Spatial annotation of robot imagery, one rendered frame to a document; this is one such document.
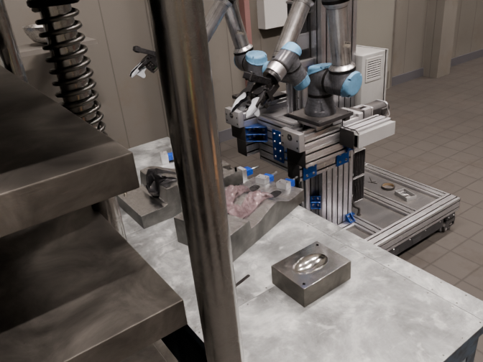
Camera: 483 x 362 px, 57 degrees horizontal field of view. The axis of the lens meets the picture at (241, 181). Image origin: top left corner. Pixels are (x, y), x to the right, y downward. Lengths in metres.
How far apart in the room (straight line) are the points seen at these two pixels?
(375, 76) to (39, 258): 2.09
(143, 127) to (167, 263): 2.84
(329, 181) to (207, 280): 2.03
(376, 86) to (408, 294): 1.44
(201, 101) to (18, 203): 0.23
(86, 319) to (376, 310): 0.90
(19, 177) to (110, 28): 3.60
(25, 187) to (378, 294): 1.13
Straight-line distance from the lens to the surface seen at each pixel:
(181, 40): 0.50
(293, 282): 1.37
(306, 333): 1.32
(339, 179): 2.68
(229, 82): 4.72
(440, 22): 6.85
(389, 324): 1.37
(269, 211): 1.69
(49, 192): 0.55
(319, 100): 2.15
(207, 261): 0.62
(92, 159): 0.57
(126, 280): 0.77
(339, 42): 1.99
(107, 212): 0.99
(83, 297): 0.76
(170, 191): 1.84
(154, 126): 4.40
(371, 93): 2.61
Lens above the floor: 1.74
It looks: 26 degrees down
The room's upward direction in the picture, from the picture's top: 5 degrees counter-clockwise
